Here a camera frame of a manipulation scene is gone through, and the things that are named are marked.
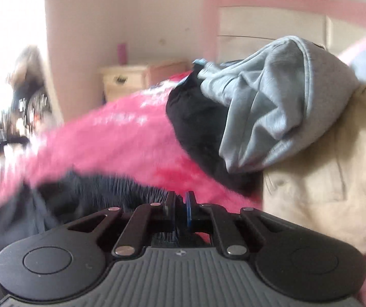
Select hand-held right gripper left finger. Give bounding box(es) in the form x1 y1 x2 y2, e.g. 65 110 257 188
68 191 177 258

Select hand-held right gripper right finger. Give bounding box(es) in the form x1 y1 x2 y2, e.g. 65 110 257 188
184 191 299 259

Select dark navy pants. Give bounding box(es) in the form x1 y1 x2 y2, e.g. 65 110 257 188
0 169 183 295

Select pink floral blanket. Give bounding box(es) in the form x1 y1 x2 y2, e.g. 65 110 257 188
0 70 263 253

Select black garment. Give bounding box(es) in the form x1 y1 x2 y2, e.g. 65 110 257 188
166 70 263 195

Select grey sweatshirt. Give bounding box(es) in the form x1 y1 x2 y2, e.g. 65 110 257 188
192 36 361 174

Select cream nightstand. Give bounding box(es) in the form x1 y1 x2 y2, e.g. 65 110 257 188
98 60 190 103

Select beige pants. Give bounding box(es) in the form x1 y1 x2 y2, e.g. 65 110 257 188
261 73 366 256

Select small pink box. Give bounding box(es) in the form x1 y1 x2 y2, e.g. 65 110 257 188
117 42 128 65

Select black wheelchair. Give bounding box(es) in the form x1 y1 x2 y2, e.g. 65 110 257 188
8 46 54 128

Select pink and white headboard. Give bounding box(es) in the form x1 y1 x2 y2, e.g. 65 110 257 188
202 0 366 68

